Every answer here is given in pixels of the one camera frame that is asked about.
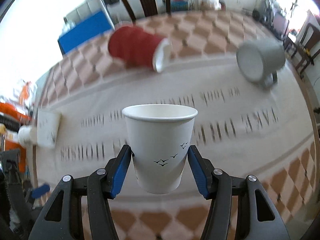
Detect white paper cup with birds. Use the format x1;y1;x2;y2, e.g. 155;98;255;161
122;104;198;194

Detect white paper cup upside down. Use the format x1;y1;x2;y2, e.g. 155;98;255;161
37;109;61;148

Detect white paper cup lying sideways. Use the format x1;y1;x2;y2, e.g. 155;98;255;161
18;126;37;147

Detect red paper cup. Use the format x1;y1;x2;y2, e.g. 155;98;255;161
108;25;172;73

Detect checkered printed tablecloth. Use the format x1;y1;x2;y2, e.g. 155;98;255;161
33;12;319;239

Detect grey ribbed mug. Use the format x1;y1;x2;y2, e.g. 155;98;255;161
236;38;286;89

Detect dark wooden side chair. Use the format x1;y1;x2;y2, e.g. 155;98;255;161
284;23;319;77

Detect blue board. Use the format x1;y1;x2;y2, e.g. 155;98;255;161
57;11;112;55

